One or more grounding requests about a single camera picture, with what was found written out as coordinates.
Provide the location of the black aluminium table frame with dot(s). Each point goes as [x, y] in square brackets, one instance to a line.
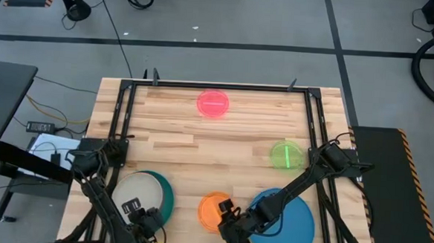
[222, 86]

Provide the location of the small translucent green plate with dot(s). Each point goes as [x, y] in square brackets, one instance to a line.
[278, 156]

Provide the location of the large blue plastic plate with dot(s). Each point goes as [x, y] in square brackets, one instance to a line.
[297, 230]

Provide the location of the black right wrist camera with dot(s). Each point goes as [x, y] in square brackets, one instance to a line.
[226, 205]

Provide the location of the small translucent pink plate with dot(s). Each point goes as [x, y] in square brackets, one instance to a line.
[212, 97]

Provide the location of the beige plastic plate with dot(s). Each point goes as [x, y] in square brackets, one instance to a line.
[135, 189]

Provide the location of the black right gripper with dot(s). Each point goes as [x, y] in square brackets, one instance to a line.
[247, 221]

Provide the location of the large dark green plate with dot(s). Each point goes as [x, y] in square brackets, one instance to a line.
[169, 201]

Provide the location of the black table clamp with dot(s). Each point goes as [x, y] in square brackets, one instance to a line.
[155, 76]
[292, 84]

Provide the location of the black desk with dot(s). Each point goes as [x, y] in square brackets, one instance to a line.
[2, 95]

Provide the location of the small black floor object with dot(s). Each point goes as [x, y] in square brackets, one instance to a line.
[9, 219]

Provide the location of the black stand base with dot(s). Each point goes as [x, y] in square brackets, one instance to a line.
[76, 10]

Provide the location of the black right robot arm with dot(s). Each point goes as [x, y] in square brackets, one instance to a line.
[299, 183]

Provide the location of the small translucent orange plate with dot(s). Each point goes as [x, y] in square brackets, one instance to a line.
[208, 210]

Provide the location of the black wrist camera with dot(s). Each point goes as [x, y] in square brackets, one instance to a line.
[131, 205]
[226, 205]

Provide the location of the large black hazard-striped platform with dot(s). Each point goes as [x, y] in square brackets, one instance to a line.
[390, 220]

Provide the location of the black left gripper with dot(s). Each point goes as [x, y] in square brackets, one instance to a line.
[150, 224]

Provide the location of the white paper sheet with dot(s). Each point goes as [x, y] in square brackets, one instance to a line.
[48, 144]

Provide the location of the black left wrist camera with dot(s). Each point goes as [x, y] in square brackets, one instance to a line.
[131, 205]

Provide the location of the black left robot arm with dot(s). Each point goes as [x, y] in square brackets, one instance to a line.
[99, 199]

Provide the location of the black power adapter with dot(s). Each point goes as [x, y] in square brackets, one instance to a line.
[40, 127]

